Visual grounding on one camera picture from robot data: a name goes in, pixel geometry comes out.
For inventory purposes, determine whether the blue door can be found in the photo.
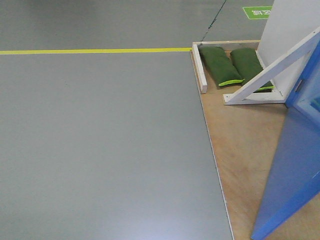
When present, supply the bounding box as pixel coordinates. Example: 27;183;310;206
251;30;320;240

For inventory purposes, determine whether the white wooden edge rail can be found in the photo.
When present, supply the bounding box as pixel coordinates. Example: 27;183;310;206
191;43;208;94

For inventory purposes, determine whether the white door frame panel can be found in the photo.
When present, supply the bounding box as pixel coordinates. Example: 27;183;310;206
258;0;320;99

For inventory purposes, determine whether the green sandbag near rail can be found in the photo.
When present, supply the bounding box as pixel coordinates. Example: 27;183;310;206
199;45;244;88

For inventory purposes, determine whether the yellow floor tape line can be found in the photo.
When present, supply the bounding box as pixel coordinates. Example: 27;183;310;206
0;47;192;55

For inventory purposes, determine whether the dark green guy rope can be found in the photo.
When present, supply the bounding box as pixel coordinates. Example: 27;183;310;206
201;0;230;43

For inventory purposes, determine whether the white diagonal brace bracket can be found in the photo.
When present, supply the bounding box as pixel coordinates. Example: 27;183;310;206
223;27;320;105

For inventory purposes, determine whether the green sandbag by panel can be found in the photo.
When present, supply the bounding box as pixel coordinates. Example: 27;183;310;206
230;47;263;86

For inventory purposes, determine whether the blue door platform plywood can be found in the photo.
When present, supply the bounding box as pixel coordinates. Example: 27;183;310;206
201;61;320;240

